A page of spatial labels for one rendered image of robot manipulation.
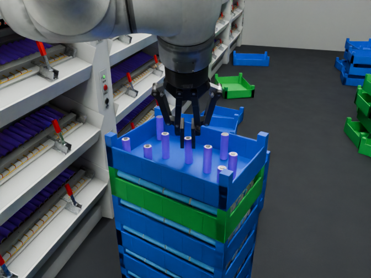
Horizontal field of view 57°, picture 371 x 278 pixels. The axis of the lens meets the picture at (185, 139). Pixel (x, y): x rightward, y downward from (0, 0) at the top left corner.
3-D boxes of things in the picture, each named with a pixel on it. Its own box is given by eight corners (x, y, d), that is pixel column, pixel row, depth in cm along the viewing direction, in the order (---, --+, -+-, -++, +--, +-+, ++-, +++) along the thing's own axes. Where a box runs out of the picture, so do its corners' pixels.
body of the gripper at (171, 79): (158, 73, 55) (163, 111, 62) (212, 73, 55) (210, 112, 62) (162, 43, 60) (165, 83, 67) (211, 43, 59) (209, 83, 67)
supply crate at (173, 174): (265, 164, 79) (269, 132, 76) (226, 212, 64) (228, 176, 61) (159, 132, 94) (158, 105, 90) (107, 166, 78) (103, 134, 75)
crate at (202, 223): (261, 192, 83) (265, 164, 79) (223, 244, 68) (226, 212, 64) (160, 158, 97) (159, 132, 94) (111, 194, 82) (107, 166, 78)
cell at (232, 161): (237, 178, 73) (239, 152, 70) (233, 182, 72) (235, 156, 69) (229, 176, 74) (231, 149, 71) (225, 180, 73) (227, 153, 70)
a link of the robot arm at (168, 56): (216, 47, 50) (213, 78, 55) (215, 11, 55) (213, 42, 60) (153, 47, 50) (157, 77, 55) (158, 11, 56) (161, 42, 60)
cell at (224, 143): (226, 137, 76) (225, 161, 79) (230, 133, 78) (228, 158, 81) (219, 134, 77) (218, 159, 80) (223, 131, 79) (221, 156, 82)
